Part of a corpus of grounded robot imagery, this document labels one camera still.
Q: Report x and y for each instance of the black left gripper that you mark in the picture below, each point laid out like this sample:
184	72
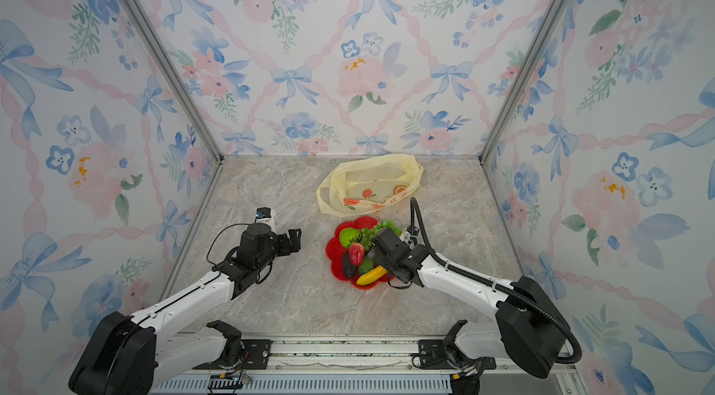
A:
295	240

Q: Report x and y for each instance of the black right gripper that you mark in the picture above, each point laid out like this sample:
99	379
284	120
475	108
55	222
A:
379	259

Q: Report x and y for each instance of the yellow banana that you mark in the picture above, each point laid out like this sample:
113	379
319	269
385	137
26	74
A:
372	276

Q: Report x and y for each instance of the green ribbed fruit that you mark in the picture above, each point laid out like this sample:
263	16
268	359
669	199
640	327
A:
366	266

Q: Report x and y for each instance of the red flower-shaped plate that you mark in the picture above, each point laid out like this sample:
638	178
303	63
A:
335	251

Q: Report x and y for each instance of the green grape bunch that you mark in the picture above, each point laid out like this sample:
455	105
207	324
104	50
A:
366	235

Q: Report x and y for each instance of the red strawberry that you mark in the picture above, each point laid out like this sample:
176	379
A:
356	254

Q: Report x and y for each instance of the green bell pepper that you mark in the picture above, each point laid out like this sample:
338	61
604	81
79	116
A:
349	236

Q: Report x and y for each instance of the yellow printed plastic bag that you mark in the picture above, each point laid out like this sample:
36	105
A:
368	186

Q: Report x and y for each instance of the dark avocado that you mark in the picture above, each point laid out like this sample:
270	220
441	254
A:
348	268

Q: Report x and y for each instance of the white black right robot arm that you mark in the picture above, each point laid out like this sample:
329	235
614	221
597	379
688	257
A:
526	327

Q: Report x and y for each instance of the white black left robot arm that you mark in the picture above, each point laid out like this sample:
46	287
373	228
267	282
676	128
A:
132	354

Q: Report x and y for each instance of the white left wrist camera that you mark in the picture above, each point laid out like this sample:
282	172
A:
264	215

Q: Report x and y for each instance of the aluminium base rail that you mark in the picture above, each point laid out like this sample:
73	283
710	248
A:
339	364

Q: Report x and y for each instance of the aluminium corner post left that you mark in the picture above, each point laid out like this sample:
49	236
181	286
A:
160	55

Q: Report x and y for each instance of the aluminium corner post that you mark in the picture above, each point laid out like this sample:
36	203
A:
160	55
538	46

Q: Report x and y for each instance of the aluminium corner post right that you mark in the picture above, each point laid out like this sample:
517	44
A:
538	46

